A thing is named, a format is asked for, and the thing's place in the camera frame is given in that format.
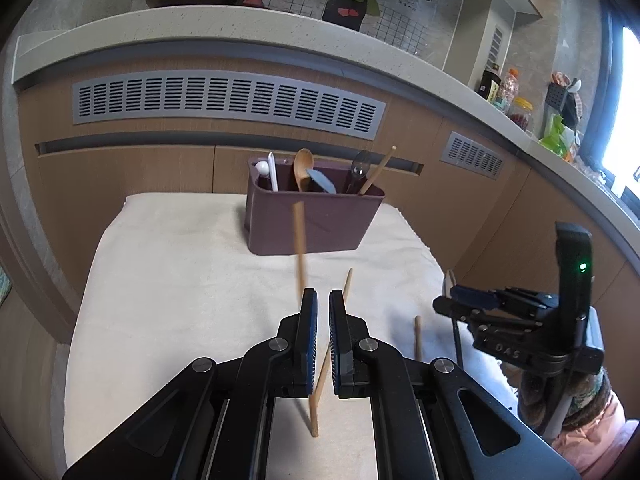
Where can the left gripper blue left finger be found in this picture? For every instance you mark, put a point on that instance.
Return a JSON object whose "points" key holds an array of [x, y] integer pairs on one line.
{"points": [[305, 345]]}

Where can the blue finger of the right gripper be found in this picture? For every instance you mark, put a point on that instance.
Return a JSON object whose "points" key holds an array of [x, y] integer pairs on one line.
{"points": [[474, 298], [455, 310]]}

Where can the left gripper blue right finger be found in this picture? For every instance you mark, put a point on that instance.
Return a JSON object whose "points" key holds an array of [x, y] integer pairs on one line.
{"points": [[343, 367]]}

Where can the grey silicone spoon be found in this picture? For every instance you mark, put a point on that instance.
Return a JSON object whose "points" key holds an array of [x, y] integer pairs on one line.
{"points": [[320, 180]]}

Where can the white plastic spoon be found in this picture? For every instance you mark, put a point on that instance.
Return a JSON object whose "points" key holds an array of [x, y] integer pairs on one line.
{"points": [[273, 172]]}

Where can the wooden spoon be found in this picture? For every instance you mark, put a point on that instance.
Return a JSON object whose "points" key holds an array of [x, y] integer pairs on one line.
{"points": [[303, 161]]}

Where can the small white ball-end scoop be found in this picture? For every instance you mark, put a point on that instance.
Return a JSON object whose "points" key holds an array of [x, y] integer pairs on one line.
{"points": [[262, 168]]}

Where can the maroon plastic utensil holder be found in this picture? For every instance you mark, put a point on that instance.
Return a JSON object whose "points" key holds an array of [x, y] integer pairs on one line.
{"points": [[333, 222]]}

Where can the small grey vent grille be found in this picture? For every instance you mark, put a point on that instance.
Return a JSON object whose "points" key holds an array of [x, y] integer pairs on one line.
{"points": [[467, 154]]}

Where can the cream table cloth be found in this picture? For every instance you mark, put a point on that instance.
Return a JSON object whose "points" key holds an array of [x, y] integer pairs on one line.
{"points": [[172, 279]]}

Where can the green items on counter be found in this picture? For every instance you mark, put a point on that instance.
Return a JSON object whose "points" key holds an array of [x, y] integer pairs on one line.
{"points": [[560, 139]]}

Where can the yellow lid jar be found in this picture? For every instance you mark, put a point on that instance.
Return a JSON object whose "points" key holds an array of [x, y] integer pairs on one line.
{"points": [[521, 112]]}

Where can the orange cap plastic bottle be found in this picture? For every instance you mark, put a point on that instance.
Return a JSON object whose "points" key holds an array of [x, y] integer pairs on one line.
{"points": [[508, 89]]}

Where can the black utensil rack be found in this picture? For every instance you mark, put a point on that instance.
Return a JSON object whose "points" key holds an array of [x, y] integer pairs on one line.
{"points": [[563, 97]]}

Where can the dark sauce bottle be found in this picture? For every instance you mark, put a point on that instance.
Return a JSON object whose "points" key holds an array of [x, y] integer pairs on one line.
{"points": [[490, 83]]}

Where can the long grey vent grille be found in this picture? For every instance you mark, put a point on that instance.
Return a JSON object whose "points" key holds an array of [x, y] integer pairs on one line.
{"points": [[223, 94]]}

